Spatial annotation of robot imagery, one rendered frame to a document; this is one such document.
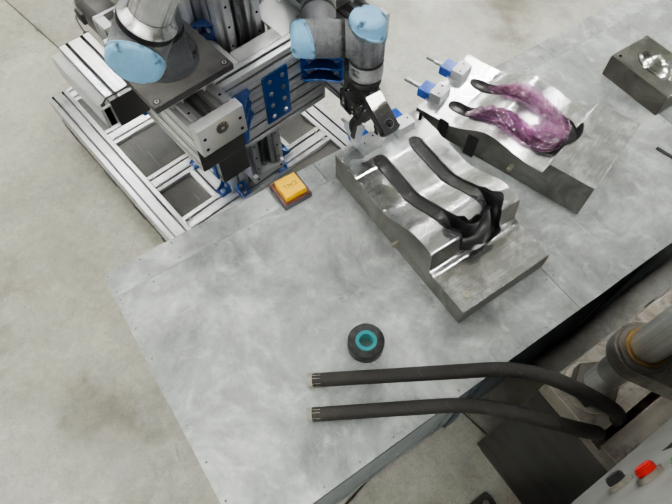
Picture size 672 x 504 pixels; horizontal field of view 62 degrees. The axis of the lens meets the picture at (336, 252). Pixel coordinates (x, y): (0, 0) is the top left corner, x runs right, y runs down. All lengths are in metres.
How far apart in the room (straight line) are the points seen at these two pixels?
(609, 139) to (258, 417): 1.07
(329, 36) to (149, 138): 1.42
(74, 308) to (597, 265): 1.85
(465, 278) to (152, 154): 1.52
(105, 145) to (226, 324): 1.35
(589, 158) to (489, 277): 0.41
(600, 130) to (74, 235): 2.00
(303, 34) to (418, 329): 0.67
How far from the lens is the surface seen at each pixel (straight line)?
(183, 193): 2.25
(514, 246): 1.35
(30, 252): 2.60
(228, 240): 1.40
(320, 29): 1.18
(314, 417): 1.18
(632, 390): 1.39
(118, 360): 2.24
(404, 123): 1.44
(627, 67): 1.83
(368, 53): 1.19
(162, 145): 2.43
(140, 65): 1.22
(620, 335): 1.12
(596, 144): 1.54
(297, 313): 1.28
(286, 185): 1.42
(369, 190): 1.35
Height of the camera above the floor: 1.98
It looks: 61 degrees down
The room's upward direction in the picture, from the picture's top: 1 degrees counter-clockwise
